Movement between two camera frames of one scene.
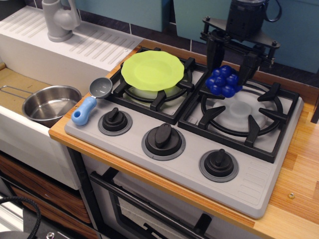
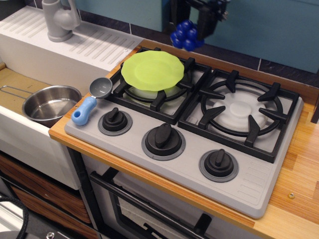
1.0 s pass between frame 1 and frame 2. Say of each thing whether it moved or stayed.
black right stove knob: stayed
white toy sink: stayed
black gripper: moved
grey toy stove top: stayed
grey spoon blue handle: stayed
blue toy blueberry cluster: moved
